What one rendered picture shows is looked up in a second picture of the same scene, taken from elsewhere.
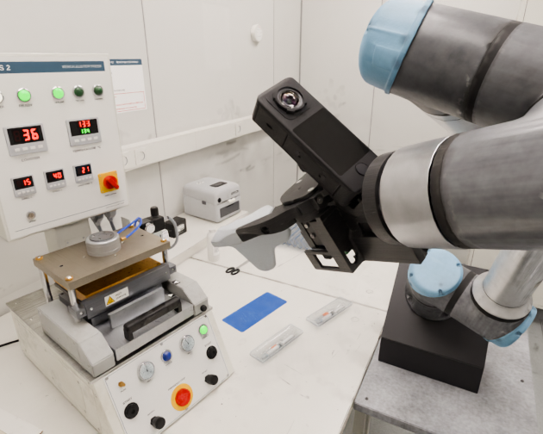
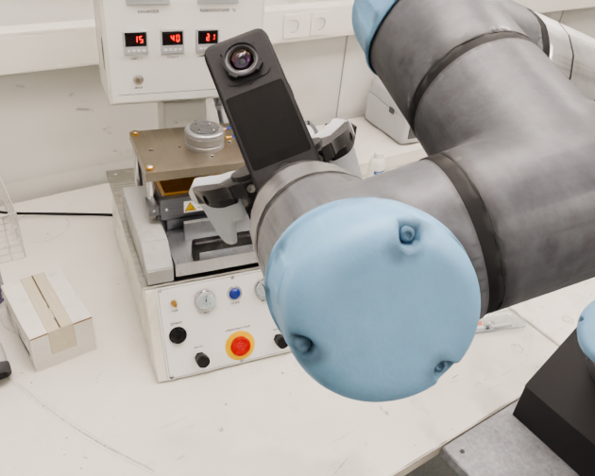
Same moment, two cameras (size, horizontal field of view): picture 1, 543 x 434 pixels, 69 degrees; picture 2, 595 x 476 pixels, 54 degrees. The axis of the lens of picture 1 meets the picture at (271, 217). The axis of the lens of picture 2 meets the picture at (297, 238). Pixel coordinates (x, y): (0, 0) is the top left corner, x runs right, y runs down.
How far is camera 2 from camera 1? 0.24 m
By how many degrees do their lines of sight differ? 25
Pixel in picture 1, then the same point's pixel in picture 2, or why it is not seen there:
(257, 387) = not seen: hidden behind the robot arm
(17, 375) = (101, 251)
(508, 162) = (274, 230)
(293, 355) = not seen: hidden behind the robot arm
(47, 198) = (160, 63)
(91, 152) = (223, 16)
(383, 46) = (362, 16)
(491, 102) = (422, 139)
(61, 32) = not seen: outside the picture
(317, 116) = (266, 89)
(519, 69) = (443, 110)
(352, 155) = (283, 149)
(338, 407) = (416, 443)
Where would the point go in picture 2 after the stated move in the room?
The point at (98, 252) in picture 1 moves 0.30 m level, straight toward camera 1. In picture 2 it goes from (194, 146) to (159, 232)
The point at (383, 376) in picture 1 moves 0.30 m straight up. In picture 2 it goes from (504, 436) to (559, 319)
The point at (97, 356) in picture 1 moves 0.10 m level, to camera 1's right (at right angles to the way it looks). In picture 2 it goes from (156, 263) to (199, 283)
